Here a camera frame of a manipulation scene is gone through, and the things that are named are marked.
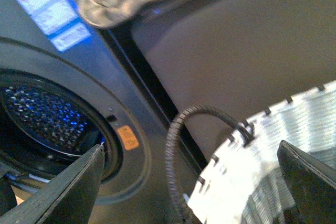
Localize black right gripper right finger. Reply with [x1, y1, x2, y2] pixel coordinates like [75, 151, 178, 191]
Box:
[277, 140, 335, 223]

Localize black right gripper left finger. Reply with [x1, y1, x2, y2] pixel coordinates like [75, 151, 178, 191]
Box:
[1, 144, 104, 223]

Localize grey front-load washing machine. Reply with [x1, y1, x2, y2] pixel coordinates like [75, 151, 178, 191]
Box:
[1, 0, 181, 223]

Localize white woven laundry basket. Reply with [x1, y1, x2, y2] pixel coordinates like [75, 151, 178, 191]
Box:
[165, 79, 336, 224]

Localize orange warning sticker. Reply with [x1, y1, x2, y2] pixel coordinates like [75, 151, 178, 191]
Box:
[117, 125, 140, 151]

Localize brown grey cabinet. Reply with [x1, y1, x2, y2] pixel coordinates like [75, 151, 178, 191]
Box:
[131, 0, 336, 162]

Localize blue white energy label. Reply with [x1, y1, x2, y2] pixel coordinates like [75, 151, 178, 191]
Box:
[17, 0, 91, 52]

